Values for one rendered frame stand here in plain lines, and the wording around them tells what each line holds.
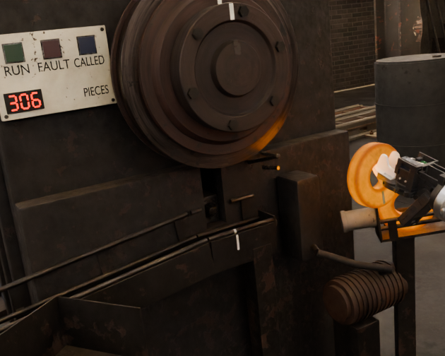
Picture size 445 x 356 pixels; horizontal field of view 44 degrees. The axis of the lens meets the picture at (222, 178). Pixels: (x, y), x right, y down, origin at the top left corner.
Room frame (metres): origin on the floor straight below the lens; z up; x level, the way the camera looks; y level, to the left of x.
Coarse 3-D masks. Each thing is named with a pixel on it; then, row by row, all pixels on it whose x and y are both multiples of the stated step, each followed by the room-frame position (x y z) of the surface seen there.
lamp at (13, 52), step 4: (8, 44) 1.20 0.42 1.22; (12, 44) 1.20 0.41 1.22; (16, 44) 1.20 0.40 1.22; (20, 44) 1.21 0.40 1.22; (4, 48) 1.19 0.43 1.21; (8, 48) 1.20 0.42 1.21; (12, 48) 1.20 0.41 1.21; (16, 48) 1.20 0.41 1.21; (20, 48) 1.21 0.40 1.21; (8, 52) 1.20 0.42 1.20; (12, 52) 1.20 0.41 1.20; (16, 52) 1.20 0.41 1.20; (20, 52) 1.21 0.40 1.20; (8, 56) 1.19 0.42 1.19; (12, 56) 1.20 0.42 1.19; (16, 56) 1.20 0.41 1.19; (20, 56) 1.21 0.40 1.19; (8, 60) 1.19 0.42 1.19; (12, 60) 1.20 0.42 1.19; (16, 60) 1.20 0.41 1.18; (20, 60) 1.21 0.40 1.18
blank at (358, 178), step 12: (372, 144) 1.25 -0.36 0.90; (384, 144) 1.26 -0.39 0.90; (360, 156) 1.23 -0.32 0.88; (372, 156) 1.24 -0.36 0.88; (348, 168) 1.24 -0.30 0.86; (360, 168) 1.22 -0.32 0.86; (348, 180) 1.23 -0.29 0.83; (360, 180) 1.21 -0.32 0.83; (360, 192) 1.21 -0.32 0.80; (372, 192) 1.23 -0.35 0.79; (384, 192) 1.25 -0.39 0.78; (360, 204) 1.25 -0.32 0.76; (372, 204) 1.23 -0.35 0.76; (384, 204) 1.25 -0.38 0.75
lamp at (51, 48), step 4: (52, 40) 1.24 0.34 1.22; (56, 40) 1.24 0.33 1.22; (44, 44) 1.23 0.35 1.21; (48, 44) 1.24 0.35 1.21; (52, 44) 1.24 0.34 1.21; (56, 44) 1.24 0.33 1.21; (44, 48) 1.23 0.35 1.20; (48, 48) 1.24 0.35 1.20; (52, 48) 1.24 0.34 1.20; (56, 48) 1.24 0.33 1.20; (44, 52) 1.23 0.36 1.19; (48, 52) 1.23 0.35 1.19; (52, 52) 1.24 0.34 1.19; (56, 52) 1.24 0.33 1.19; (60, 52) 1.25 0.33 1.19; (44, 56) 1.23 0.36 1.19; (48, 56) 1.23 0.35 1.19; (52, 56) 1.24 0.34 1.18; (56, 56) 1.24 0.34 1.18; (60, 56) 1.25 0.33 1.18
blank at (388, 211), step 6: (390, 204) 1.37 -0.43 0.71; (384, 210) 1.37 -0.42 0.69; (390, 210) 1.37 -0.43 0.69; (396, 210) 1.38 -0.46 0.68; (432, 210) 1.35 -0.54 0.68; (384, 216) 1.37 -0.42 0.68; (390, 216) 1.37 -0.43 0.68; (396, 216) 1.36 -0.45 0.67; (432, 216) 1.36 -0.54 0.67; (396, 222) 1.37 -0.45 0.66; (402, 228) 1.36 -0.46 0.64; (408, 228) 1.36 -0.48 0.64; (414, 228) 1.36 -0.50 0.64
